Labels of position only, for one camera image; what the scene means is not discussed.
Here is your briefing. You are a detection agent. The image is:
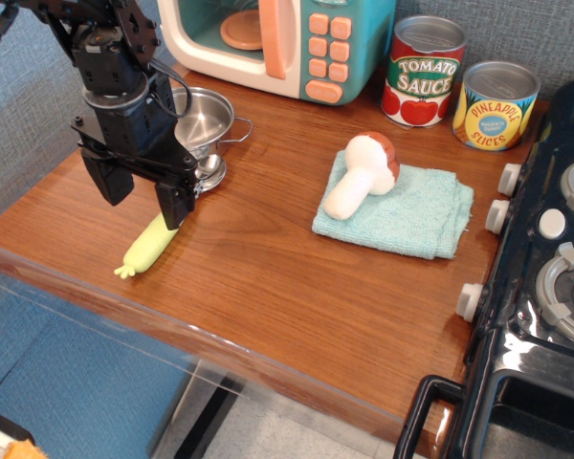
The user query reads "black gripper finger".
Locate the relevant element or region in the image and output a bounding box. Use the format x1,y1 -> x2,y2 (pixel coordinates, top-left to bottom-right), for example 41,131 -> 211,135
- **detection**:
81,147 -> 134,206
155,183 -> 196,230

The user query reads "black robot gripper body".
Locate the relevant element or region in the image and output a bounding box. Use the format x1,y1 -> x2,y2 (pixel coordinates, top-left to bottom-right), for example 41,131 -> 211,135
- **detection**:
72,71 -> 198,194

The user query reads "small steel pot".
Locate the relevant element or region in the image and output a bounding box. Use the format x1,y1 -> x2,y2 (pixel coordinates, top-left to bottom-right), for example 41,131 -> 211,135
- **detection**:
172,87 -> 254,159

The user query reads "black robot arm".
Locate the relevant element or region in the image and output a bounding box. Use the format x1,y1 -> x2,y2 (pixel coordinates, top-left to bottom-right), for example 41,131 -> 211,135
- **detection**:
18,1 -> 199,230

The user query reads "orange microwave turntable plate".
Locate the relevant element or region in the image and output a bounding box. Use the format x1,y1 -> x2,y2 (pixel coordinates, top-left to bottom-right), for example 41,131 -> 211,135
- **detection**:
220,10 -> 262,51

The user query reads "plush mushroom toy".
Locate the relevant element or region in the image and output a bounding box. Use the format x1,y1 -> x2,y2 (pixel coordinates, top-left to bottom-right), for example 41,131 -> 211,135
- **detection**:
322,131 -> 401,220

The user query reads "teal toy microwave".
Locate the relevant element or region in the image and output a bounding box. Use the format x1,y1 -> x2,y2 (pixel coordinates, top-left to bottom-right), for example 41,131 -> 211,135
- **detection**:
158,1 -> 396,106

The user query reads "light blue folded towel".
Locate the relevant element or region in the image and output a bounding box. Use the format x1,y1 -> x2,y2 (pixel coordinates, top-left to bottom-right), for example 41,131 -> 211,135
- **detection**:
312,165 -> 475,260

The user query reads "tomato sauce can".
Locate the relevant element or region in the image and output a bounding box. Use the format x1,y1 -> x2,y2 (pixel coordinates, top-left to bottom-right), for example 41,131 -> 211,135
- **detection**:
382,15 -> 467,127

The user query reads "pineapple slices can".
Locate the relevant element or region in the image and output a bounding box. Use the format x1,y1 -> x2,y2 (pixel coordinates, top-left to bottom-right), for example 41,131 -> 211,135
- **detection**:
453,61 -> 541,152

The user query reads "black toy stove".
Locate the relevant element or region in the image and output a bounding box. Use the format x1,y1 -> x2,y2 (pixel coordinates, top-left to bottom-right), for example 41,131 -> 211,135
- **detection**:
394,81 -> 574,458

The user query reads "spoon with green handle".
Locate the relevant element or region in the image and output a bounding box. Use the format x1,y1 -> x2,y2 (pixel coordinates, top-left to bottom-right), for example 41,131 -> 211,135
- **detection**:
114,154 -> 227,279

